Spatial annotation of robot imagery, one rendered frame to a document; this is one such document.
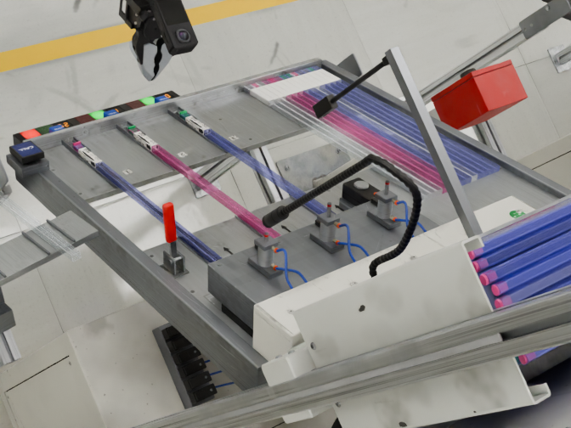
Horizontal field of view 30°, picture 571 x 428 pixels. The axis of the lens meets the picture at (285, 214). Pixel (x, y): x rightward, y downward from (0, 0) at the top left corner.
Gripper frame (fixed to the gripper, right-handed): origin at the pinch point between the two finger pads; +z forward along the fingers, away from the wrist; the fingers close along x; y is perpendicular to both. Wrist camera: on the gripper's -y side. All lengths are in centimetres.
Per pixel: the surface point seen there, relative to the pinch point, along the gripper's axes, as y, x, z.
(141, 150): -2.1, 1.9, 14.3
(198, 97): 7.8, -16.6, 15.4
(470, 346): -87, 25, -40
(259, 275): -48.0, 12.7, -4.4
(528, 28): 11, -120, 27
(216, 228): -29.5, 5.5, 6.9
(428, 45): 57, -144, 71
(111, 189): -10.7, 12.9, 12.0
